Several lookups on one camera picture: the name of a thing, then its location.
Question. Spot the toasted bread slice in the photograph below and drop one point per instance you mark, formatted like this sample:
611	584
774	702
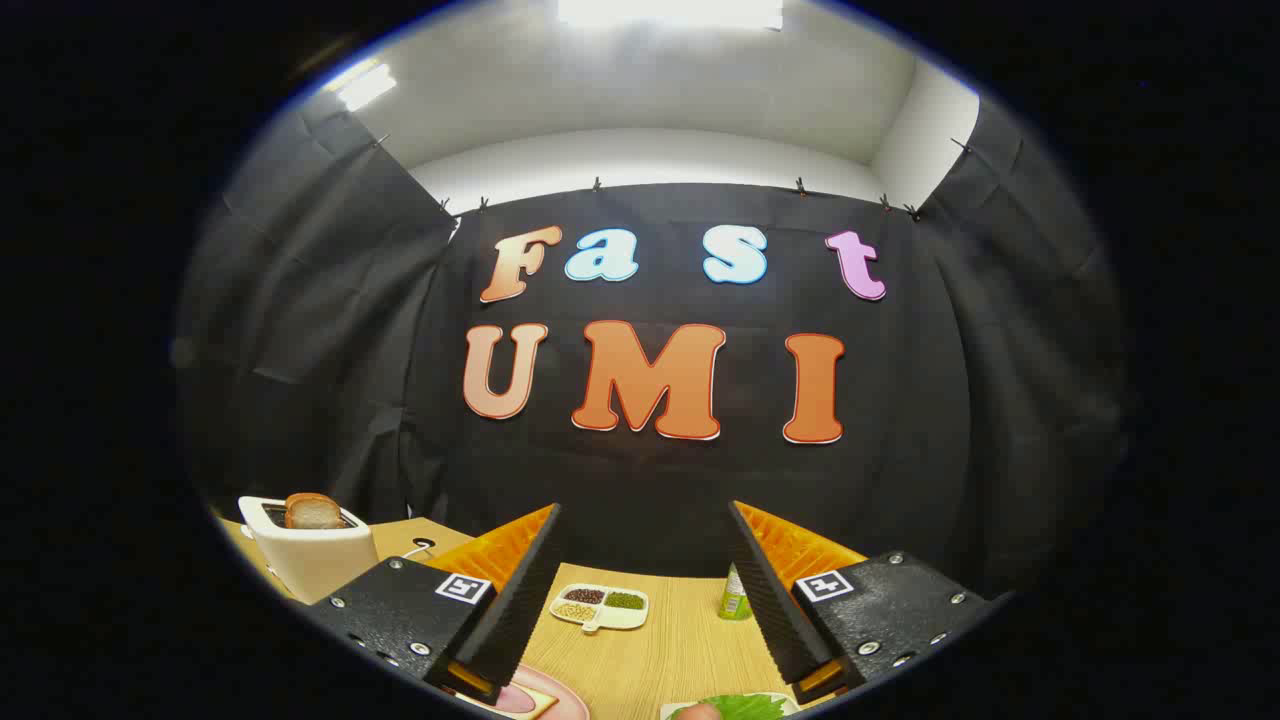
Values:
313	512

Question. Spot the white toaster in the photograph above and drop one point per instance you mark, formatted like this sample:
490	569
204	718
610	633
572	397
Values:
310	560

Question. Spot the large ceiling light panel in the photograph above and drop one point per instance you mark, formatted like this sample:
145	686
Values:
670	12

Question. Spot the white leaf-shaped plate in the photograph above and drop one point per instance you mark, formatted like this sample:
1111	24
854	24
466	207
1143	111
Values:
668	712

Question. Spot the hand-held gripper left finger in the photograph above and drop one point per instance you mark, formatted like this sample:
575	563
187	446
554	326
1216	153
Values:
520	600

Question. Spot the small ceiling light panel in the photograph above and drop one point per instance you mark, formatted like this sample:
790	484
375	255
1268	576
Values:
365	87

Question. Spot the pink ham slice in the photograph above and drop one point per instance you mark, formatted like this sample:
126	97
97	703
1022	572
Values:
515	700

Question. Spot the pile of green mung beans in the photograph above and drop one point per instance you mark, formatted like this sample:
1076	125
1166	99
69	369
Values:
625	600

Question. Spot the black backdrop cloth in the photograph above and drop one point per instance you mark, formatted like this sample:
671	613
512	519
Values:
650	480

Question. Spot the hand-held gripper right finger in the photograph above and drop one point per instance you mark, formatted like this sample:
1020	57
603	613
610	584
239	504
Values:
770	600

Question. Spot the pile of dark red beans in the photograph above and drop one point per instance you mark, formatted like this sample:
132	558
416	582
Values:
584	595

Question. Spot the white divided dish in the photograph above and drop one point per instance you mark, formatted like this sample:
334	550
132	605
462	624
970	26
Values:
630	618

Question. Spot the green and silver bottle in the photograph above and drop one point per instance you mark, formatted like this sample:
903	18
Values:
734	598

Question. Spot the pink round plate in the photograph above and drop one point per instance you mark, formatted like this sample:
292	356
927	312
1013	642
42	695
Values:
572	700

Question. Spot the pile of yellow soybeans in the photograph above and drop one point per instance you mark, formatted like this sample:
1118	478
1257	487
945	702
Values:
575	611

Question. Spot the green lettuce leaf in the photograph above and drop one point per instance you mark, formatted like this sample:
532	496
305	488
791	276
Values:
750	708

